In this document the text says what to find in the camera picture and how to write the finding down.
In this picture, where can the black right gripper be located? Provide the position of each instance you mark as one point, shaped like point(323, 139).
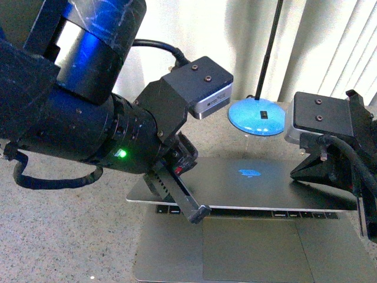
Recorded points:
point(347, 163)

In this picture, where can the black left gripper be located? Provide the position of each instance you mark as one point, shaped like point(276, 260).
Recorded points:
point(162, 152)

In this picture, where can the grey laptop computer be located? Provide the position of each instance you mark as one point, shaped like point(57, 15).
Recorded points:
point(263, 227)

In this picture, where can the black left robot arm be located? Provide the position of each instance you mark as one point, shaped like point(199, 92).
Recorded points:
point(61, 121)

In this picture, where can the blue desk lamp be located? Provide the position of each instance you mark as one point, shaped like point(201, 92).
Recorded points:
point(255, 115)

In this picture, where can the white pleated curtain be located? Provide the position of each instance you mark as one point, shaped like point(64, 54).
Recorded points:
point(320, 47)

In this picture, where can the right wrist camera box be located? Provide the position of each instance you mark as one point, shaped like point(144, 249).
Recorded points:
point(312, 113)

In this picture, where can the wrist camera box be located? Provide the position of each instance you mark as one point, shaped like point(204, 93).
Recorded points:
point(312, 113)
point(203, 84)

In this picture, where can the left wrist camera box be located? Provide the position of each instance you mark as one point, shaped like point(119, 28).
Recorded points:
point(203, 84)

